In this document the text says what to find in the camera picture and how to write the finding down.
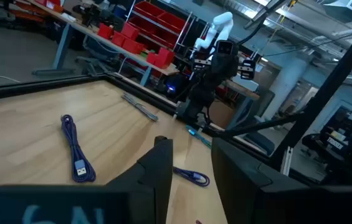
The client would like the large red shelf bin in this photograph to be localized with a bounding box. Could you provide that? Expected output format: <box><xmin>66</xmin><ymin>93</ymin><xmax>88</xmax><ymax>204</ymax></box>
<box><xmin>150</xmin><ymin>29</ymin><xmax>179</xmax><ymax>47</ymax></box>
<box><xmin>156</xmin><ymin>12</ymin><xmax>188</xmax><ymax>34</ymax></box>
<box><xmin>133</xmin><ymin>1</ymin><xmax>166</xmax><ymax>20</ymax></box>
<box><xmin>128</xmin><ymin>16</ymin><xmax>158</xmax><ymax>35</ymax></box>

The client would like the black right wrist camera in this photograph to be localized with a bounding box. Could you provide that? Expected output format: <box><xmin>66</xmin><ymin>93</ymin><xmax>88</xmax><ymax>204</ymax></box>
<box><xmin>216</xmin><ymin>39</ymin><xmax>234</xmax><ymax>57</ymax></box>

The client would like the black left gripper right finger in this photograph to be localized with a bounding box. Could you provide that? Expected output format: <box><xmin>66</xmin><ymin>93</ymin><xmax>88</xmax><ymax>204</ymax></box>
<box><xmin>211</xmin><ymin>137</ymin><xmax>352</xmax><ymax>224</ymax></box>

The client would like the blue office chair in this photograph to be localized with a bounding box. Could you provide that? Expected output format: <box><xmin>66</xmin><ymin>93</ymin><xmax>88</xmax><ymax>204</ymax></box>
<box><xmin>243</xmin><ymin>132</ymin><xmax>276</xmax><ymax>156</ymax></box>

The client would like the metal shelf rack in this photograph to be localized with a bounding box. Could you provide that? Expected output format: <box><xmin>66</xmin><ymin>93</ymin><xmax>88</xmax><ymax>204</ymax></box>
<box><xmin>125</xmin><ymin>0</ymin><xmax>201</xmax><ymax>63</ymax></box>

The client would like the teal braided USB cable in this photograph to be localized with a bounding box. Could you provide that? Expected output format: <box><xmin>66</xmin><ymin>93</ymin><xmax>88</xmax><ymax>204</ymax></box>
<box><xmin>185</xmin><ymin>124</ymin><xmax>212</xmax><ymax>149</ymax></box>

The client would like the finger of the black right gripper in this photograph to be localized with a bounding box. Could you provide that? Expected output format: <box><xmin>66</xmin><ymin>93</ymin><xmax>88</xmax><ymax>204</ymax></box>
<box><xmin>212</xmin><ymin>56</ymin><xmax>226</xmax><ymax>78</ymax></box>
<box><xmin>224</xmin><ymin>56</ymin><xmax>239</xmax><ymax>78</ymax></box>

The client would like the wooden side table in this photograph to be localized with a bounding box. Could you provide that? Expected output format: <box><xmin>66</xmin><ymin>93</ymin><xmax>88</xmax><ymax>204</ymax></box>
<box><xmin>222</xmin><ymin>79</ymin><xmax>260</xmax><ymax>130</ymax></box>

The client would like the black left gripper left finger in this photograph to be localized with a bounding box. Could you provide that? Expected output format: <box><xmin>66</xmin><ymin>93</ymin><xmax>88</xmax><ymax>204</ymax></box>
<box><xmin>0</xmin><ymin>136</ymin><xmax>174</xmax><ymax>224</ymax></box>

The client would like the black equipment with white label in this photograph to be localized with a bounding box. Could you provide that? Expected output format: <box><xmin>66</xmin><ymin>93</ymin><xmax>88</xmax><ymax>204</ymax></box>
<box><xmin>302</xmin><ymin>105</ymin><xmax>352</xmax><ymax>184</ymax></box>

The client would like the wooden workbench with grey legs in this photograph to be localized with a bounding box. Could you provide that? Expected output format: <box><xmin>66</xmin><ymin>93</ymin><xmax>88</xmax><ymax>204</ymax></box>
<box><xmin>16</xmin><ymin>0</ymin><xmax>179</xmax><ymax>88</ymax></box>

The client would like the grey braided USB cable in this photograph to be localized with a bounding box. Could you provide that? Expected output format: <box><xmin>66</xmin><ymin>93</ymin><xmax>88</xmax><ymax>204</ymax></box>
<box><xmin>121</xmin><ymin>92</ymin><xmax>159</xmax><ymax>122</ymax></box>

